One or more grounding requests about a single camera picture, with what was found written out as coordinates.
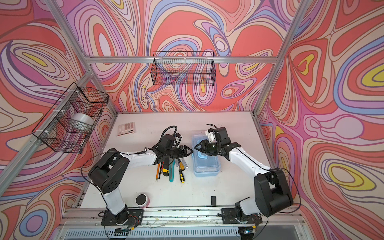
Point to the yellow black utility knife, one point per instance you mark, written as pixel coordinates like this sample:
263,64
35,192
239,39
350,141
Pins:
166,167

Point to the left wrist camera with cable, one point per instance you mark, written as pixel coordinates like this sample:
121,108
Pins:
173,131

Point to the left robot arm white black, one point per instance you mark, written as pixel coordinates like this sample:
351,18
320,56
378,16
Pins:
108,172

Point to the aluminium frame corner post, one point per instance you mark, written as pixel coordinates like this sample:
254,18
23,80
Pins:
295,24

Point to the small yellow handled screwdriver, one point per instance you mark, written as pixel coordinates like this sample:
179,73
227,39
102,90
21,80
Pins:
184,164

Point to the pink cup black lid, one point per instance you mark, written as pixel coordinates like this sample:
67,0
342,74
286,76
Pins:
142,201

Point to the small black block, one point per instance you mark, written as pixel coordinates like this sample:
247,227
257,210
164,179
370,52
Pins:
213,200

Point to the yellow black screwdriver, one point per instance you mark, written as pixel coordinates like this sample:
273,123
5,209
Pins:
181,169

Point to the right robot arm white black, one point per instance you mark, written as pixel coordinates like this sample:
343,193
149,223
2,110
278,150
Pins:
272,191

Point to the white pink calculator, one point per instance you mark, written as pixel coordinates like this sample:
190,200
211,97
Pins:
125,129

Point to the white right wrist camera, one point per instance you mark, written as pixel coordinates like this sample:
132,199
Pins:
212,135

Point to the grey duct tape roll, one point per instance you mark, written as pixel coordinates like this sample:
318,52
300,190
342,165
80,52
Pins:
82,122

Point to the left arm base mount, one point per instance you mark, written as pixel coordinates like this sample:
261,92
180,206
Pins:
129,217

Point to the black wire basket back wall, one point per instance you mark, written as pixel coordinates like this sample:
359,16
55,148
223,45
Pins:
183,68

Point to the blue plastic tool box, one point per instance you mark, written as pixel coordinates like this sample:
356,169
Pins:
204,165

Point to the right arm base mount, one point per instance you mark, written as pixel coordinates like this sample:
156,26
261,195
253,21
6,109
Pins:
236,216

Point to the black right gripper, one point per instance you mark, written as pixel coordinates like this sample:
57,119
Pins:
204,147

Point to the black wire basket wall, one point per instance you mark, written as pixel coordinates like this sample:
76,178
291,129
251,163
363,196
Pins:
183,68
57,133

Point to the black wire basket left wall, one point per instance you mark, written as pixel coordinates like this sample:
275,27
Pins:
57,133

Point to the aluminium front rail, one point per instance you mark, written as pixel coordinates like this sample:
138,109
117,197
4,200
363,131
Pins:
182,223

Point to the teal utility knife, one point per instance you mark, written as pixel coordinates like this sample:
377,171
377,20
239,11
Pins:
171,171

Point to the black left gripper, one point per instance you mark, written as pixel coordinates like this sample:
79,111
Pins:
185,151

